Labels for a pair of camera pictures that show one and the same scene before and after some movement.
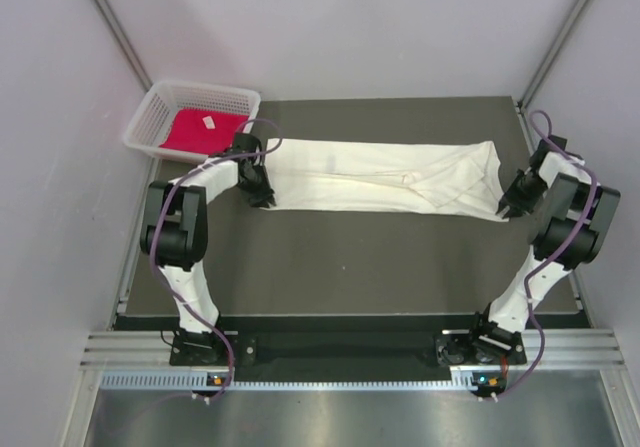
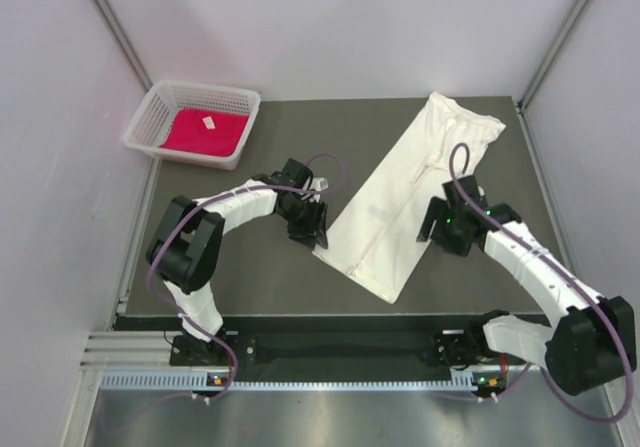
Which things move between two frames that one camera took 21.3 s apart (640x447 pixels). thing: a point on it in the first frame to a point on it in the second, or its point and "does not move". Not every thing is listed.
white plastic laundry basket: [189, 121] does not move
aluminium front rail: [583, 349] does not move
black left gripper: [264, 194] to [314, 230]
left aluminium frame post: [107, 14] does not move
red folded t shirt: [203, 131] does not move
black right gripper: [511, 199] to [438, 210]
